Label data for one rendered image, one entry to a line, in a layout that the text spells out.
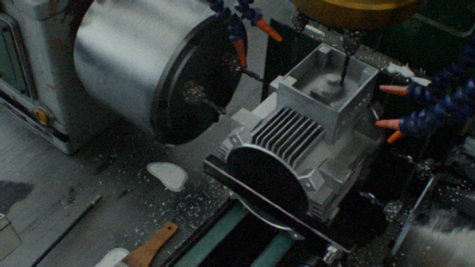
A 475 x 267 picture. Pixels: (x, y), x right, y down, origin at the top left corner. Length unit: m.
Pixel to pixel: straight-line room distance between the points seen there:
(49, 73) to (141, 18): 0.23
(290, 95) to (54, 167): 0.55
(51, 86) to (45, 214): 0.24
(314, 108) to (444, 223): 0.23
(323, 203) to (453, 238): 0.18
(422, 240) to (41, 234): 0.66
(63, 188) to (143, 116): 0.30
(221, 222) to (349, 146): 0.24
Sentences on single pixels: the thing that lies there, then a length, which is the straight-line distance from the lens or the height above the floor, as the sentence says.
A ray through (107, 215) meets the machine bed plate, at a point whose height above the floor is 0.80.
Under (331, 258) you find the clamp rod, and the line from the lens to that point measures 0.77.
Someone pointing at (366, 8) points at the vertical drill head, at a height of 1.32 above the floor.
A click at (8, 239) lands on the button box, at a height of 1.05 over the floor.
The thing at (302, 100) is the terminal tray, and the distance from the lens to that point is 0.79.
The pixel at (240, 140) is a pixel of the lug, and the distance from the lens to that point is 0.80.
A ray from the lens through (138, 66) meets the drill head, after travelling 0.87.
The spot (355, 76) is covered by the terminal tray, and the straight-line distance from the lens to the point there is 0.88.
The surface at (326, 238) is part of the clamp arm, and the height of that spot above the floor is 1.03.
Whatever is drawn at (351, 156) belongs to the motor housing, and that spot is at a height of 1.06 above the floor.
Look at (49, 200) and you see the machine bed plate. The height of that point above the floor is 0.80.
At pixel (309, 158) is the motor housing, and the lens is 0.79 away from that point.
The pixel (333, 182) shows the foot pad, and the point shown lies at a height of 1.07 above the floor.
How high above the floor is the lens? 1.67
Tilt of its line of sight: 47 degrees down
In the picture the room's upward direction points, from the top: 5 degrees clockwise
